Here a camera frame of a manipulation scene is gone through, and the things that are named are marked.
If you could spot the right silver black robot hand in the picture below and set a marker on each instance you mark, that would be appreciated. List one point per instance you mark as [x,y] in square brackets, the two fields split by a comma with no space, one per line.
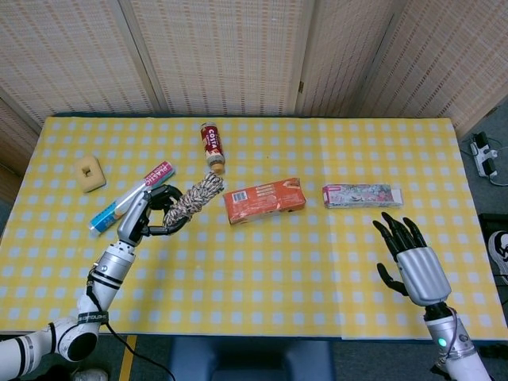
[422,274]

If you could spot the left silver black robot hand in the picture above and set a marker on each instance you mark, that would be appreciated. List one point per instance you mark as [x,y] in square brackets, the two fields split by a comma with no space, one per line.
[133,218]

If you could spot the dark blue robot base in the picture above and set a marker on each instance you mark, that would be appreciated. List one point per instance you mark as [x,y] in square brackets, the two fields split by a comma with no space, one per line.
[254,361]

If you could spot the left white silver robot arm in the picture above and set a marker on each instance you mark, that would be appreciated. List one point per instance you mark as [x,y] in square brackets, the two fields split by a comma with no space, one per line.
[113,266]

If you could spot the blue pink tube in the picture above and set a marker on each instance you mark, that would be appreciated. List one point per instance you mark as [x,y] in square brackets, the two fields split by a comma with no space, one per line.
[107,218]

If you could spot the yellow square sponge with hole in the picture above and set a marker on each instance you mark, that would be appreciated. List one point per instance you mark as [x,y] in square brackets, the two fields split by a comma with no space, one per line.
[98,181]

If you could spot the black white sneaker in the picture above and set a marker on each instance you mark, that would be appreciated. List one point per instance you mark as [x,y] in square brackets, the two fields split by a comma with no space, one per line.
[500,250]

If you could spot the floral printed long box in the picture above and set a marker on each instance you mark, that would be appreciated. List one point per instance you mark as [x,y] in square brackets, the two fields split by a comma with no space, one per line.
[361,196]

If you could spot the Costa coffee bottle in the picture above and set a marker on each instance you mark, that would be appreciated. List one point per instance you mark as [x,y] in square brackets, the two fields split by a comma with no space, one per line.
[212,147]

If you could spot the white power strip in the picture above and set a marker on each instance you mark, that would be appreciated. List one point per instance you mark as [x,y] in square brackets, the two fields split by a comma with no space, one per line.
[482,158]

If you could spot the orange cardboard box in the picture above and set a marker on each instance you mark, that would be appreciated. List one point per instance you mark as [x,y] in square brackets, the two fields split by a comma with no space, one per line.
[262,200]

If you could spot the yellow white checkered tablecloth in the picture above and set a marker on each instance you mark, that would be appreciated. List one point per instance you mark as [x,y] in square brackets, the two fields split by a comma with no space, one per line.
[254,278]

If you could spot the woven folding screen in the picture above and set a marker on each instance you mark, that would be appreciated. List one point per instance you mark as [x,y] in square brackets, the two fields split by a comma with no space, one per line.
[218,51]

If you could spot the brass screen hinge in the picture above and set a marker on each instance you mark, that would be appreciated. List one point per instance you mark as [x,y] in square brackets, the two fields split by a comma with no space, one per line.
[300,87]

